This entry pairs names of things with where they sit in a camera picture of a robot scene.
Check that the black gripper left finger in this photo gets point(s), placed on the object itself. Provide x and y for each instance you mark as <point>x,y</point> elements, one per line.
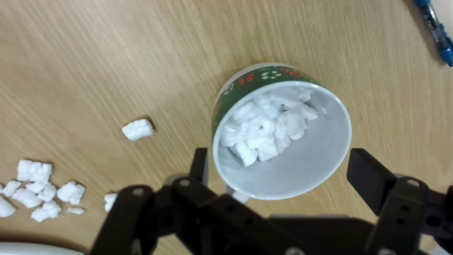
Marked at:
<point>199,165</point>

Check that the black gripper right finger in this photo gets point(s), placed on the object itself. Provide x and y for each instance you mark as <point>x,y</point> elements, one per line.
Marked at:
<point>372,179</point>

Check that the blue pen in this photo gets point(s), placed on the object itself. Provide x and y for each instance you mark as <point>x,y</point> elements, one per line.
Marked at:
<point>440,43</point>

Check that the green and white mug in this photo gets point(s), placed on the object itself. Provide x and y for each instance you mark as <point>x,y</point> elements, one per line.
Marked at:
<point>301,161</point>

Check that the small white foam crumb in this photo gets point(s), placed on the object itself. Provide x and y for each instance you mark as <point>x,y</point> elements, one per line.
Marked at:
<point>75,211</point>

